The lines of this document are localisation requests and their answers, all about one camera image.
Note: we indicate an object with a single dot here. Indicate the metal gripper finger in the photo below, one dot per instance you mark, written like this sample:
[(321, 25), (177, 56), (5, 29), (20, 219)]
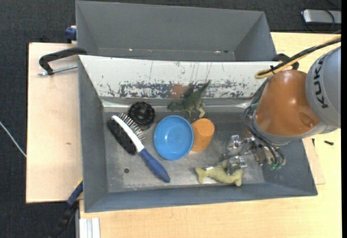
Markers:
[(235, 163), (234, 143)]

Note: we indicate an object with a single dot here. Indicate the yellow-green toy seal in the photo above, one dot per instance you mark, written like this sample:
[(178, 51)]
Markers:
[(214, 176)]

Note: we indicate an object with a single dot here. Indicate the orange cup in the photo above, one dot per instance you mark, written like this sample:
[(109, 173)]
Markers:
[(202, 134)]

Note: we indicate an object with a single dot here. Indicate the green toy dinosaur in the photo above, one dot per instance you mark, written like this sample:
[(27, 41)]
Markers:
[(191, 102)]

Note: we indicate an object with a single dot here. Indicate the blue bowl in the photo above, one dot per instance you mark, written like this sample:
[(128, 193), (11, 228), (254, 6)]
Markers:
[(173, 138)]

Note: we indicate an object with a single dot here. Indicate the grey metal bin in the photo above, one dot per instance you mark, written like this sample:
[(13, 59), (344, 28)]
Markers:
[(173, 174)]

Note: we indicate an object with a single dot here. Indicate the small black screw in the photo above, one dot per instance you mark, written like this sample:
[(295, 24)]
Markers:
[(329, 142)]

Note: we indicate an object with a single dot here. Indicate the black ribbed round part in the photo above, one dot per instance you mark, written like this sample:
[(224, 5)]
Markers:
[(141, 115)]

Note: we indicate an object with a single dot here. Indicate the blue and white hairbrush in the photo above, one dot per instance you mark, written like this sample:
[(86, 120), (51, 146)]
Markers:
[(135, 139)]

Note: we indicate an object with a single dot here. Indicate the pale wood flat board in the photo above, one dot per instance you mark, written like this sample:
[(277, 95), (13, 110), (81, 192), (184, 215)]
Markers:
[(51, 136)]

